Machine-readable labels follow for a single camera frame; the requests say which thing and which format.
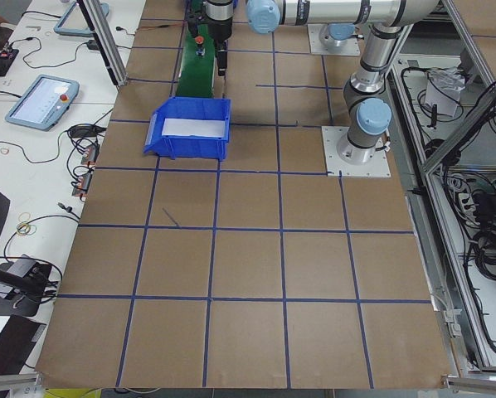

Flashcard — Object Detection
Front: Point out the white foam pad left bin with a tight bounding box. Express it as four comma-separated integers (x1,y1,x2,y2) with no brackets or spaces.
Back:
162,118,226,138

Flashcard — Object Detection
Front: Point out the red push button switch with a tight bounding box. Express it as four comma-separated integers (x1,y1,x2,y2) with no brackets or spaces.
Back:
194,36,206,57

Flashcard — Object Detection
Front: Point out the green conveyor belt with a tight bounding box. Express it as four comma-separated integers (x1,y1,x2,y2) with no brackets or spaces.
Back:
176,1,215,98

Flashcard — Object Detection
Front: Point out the blue left plastic bin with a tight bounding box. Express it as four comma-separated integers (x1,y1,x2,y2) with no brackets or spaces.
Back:
143,96,231,161

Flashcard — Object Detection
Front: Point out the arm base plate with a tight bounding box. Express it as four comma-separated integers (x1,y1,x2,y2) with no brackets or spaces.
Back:
322,126,391,178
308,23,361,56

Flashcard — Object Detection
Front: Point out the teach pendant near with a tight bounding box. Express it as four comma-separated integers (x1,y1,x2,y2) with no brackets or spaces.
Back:
5,75,80,131

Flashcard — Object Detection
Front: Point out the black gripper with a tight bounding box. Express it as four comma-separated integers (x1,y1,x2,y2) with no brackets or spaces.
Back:
204,0,234,76

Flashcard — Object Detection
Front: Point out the teach pendant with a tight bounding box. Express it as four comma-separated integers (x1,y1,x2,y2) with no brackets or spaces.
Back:
5,75,80,131
53,1,93,38

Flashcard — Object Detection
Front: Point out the teach pendant far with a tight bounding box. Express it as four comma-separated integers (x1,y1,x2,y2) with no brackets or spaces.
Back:
53,1,93,38

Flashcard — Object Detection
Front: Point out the aluminium frame post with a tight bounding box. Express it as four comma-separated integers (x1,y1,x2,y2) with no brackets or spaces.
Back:
77,0,128,87

